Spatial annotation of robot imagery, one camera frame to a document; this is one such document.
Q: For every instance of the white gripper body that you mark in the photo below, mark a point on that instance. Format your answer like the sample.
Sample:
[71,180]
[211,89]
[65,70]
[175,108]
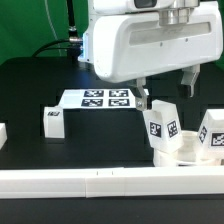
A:
[134,39]

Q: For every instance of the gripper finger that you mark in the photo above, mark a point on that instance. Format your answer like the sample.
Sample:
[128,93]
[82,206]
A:
[190,75]
[141,98]

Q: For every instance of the white round stool seat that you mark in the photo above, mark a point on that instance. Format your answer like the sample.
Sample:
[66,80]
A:
[184,156]

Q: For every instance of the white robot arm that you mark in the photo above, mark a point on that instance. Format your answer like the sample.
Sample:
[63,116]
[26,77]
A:
[129,40]

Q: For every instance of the white marker base sheet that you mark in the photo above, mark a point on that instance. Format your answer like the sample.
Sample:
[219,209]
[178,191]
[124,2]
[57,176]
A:
[99,99]

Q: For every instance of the white front fence bar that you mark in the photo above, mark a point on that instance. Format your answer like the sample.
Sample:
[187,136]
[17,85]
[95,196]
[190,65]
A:
[87,183]

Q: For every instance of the white left fence block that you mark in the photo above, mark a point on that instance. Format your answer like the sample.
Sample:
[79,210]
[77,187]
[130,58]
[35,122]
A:
[3,135]

